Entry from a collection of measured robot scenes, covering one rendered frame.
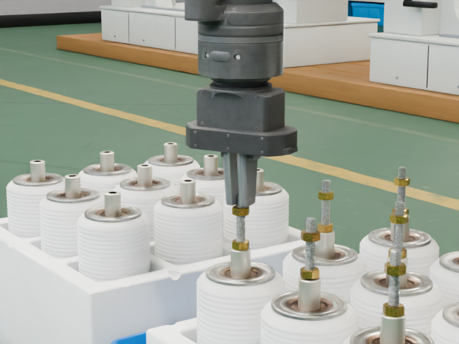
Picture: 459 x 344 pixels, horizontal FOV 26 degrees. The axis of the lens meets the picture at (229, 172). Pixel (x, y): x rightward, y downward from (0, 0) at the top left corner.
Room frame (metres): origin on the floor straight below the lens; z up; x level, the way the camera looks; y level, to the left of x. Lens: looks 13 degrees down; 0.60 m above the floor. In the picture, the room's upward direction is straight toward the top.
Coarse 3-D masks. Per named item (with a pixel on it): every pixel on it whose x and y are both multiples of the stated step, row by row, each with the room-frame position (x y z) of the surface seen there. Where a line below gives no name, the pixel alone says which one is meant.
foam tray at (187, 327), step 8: (184, 320) 1.07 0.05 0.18; (192, 320) 1.07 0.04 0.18; (152, 328) 1.05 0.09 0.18; (160, 328) 1.05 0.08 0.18; (168, 328) 1.05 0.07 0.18; (176, 328) 1.05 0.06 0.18; (184, 328) 1.05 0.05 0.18; (192, 328) 1.05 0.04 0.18; (152, 336) 1.03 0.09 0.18; (160, 336) 1.02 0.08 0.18; (168, 336) 1.02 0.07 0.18; (176, 336) 1.02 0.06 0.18; (184, 336) 1.02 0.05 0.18; (192, 336) 1.05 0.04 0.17
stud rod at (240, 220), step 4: (236, 196) 1.02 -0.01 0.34; (236, 200) 1.02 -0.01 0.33; (236, 204) 1.02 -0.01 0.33; (236, 216) 1.02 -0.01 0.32; (240, 216) 1.02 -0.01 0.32; (244, 216) 1.02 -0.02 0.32; (236, 220) 1.02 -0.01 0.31; (240, 220) 1.02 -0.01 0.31; (244, 220) 1.02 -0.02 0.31; (236, 224) 1.03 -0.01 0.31; (240, 224) 1.02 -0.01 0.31; (244, 224) 1.02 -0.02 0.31; (236, 228) 1.03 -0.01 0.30; (240, 228) 1.02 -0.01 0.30; (244, 228) 1.02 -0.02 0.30; (236, 232) 1.03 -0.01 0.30; (240, 232) 1.02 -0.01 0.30; (244, 232) 1.02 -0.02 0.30; (236, 236) 1.03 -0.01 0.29; (240, 236) 1.02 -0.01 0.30; (244, 236) 1.02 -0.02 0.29; (236, 240) 1.03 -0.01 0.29; (240, 240) 1.02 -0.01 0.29; (244, 240) 1.02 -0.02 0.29
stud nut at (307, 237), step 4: (304, 232) 0.93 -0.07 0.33; (316, 232) 0.93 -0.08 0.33; (304, 236) 0.92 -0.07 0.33; (308, 236) 0.92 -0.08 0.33; (312, 236) 0.92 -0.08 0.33; (316, 236) 0.92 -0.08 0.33; (304, 240) 0.92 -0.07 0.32; (308, 240) 0.92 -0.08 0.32; (312, 240) 0.92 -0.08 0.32; (316, 240) 0.92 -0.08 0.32
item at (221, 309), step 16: (208, 288) 1.00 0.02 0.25; (224, 288) 0.99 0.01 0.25; (240, 288) 0.99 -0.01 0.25; (256, 288) 0.99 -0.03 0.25; (272, 288) 1.00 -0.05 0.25; (208, 304) 0.99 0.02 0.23; (224, 304) 0.98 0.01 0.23; (240, 304) 0.98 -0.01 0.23; (256, 304) 0.98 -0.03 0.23; (208, 320) 0.99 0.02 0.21; (224, 320) 0.98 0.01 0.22; (240, 320) 0.98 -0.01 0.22; (256, 320) 0.98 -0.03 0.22; (208, 336) 0.99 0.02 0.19; (224, 336) 0.98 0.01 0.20; (240, 336) 0.98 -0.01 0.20; (256, 336) 0.98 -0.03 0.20
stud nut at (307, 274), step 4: (300, 268) 0.93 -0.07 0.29; (304, 268) 0.93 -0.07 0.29; (316, 268) 0.93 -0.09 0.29; (300, 272) 0.93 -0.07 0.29; (304, 272) 0.92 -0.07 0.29; (308, 272) 0.92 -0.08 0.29; (312, 272) 0.92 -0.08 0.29; (316, 272) 0.92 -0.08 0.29; (304, 276) 0.92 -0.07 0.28; (308, 276) 0.92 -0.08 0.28; (312, 276) 0.92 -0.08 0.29; (316, 276) 0.92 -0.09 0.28
